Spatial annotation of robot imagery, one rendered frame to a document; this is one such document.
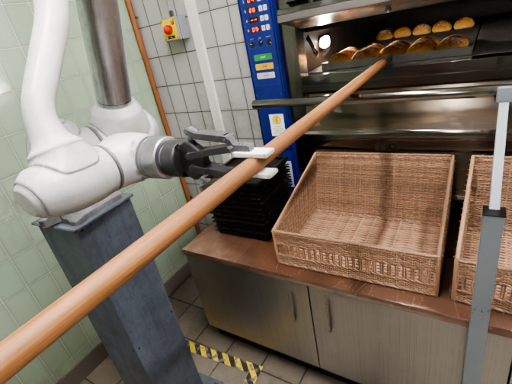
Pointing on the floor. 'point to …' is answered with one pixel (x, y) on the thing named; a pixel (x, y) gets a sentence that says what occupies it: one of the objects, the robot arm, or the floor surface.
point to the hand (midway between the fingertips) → (255, 162)
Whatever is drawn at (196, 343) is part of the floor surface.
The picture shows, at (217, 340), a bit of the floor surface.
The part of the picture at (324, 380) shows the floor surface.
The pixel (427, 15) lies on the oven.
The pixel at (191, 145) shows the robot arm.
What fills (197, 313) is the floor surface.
